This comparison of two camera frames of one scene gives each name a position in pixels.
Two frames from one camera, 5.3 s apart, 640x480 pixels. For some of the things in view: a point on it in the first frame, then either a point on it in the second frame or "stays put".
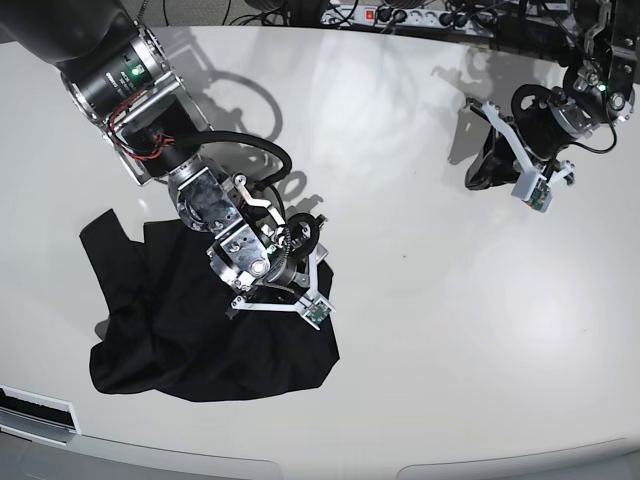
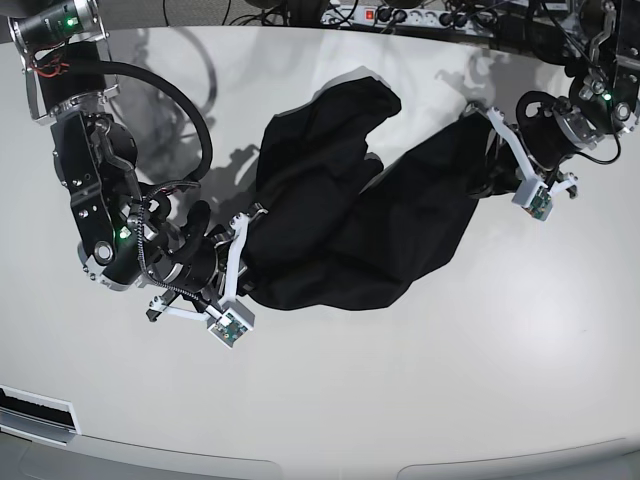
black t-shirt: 170,333 to 326,232
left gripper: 301,233 to 188,262
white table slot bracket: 37,417 stays put
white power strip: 409,18 stays put
